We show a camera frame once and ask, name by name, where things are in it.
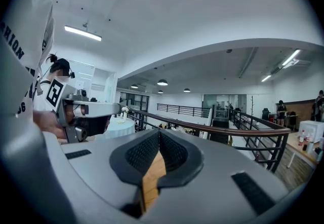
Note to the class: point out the bottle with red label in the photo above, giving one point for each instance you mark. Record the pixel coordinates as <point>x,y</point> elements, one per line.
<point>301,139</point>

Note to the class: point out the long ceiling light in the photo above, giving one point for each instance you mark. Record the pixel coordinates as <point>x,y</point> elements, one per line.
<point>291,57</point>
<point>83,33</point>
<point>266,78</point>

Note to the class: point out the person's left hand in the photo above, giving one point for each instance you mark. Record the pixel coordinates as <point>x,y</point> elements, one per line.
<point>69,114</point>

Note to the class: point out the person's left forearm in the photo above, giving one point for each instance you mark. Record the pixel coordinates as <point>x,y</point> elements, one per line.
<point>48,124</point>

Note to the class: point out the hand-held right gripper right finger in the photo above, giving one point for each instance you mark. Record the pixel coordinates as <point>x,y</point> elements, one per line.
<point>215,167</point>

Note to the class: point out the black office chair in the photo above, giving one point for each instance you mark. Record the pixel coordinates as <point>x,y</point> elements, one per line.
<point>265,114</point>

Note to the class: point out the pale cup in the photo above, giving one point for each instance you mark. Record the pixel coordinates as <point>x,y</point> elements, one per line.
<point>310,147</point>

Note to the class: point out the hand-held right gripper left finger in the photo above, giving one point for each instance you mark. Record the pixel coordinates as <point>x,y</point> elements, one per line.
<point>96,167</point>

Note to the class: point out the dark drink bottle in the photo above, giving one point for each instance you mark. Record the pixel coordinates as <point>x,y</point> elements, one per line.
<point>305,145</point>

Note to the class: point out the vase of white flowers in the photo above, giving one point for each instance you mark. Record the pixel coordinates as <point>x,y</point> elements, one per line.
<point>124,115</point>

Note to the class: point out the light wooden table white legs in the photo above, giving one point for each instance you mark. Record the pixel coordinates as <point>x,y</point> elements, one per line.
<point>293,143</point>

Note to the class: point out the thin coat stand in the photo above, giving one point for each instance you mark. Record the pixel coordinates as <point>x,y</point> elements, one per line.
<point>252,106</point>

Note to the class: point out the person's white printed shirt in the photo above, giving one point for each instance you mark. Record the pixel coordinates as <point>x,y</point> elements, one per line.
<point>22,28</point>

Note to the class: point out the black railing with wooden handrail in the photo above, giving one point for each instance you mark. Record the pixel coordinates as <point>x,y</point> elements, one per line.
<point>227,129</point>

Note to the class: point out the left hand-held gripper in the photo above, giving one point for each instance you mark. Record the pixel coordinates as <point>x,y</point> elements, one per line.
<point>54,93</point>

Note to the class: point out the black metal railing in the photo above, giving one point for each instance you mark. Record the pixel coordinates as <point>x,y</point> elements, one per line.
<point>182,109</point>
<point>243,119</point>

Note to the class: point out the round table with white cloth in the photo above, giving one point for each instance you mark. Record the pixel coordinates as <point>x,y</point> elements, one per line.
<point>121,129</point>

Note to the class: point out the white box appliance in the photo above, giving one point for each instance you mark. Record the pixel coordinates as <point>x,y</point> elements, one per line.
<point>311,130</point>

